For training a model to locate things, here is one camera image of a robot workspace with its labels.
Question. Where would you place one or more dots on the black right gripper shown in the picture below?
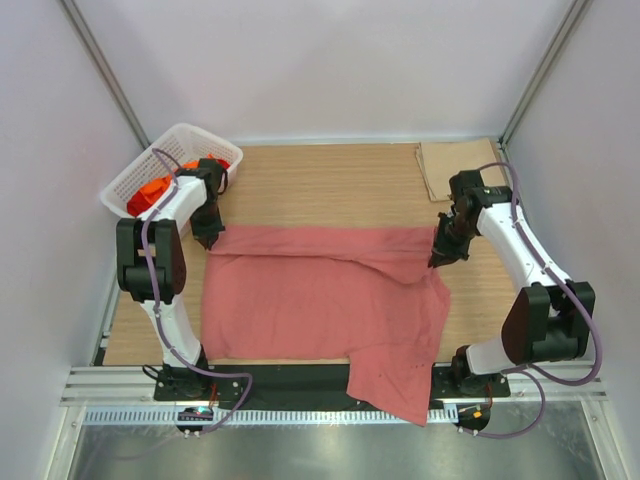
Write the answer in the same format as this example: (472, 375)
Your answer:
(443, 253)

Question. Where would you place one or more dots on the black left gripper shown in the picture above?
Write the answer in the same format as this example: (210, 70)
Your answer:
(207, 236)

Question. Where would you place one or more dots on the pink t shirt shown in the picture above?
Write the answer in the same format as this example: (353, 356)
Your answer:
(368, 295)

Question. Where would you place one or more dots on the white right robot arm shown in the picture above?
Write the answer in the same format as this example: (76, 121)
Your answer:
(550, 319)

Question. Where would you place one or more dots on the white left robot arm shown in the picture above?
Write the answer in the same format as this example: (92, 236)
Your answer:
(151, 267)

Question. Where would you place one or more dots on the orange t shirt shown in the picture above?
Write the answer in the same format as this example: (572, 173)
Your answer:
(150, 192)

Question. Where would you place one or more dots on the white plastic laundry basket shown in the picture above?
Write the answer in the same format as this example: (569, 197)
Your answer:
(181, 144)

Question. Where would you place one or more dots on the folded beige t shirt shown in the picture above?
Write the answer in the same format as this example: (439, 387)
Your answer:
(438, 162)

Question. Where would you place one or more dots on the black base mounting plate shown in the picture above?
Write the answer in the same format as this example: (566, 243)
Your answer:
(303, 387)

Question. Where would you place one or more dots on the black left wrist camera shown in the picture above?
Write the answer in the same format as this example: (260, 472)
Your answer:
(215, 173)

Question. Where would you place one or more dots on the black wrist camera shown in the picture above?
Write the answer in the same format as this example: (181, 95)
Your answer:
(215, 173)
(463, 181)

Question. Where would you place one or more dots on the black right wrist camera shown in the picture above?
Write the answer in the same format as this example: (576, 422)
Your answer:
(463, 181)

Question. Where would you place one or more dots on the white slotted cable duct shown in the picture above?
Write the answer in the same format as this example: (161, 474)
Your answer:
(184, 416)

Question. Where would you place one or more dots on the left aluminium frame post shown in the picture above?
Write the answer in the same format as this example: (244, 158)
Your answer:
(91, 46)

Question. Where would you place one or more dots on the aluminium frame post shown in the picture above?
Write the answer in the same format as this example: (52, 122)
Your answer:
(91, 46)
(560, 39)

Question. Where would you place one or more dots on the right aluminium frame post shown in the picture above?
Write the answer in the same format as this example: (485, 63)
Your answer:
(560, 39)

